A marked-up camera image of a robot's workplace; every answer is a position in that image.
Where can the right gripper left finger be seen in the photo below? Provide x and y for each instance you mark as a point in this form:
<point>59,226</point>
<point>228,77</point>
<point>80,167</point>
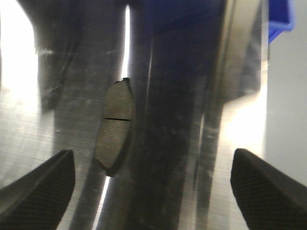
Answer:
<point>38,200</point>

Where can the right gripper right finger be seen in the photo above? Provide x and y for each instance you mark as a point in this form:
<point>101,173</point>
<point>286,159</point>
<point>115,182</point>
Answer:
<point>267,198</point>

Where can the dark brake pad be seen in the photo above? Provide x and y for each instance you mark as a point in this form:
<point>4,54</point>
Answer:
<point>114,135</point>

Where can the small blue bin below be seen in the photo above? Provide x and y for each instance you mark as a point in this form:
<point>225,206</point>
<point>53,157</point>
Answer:
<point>281,18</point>

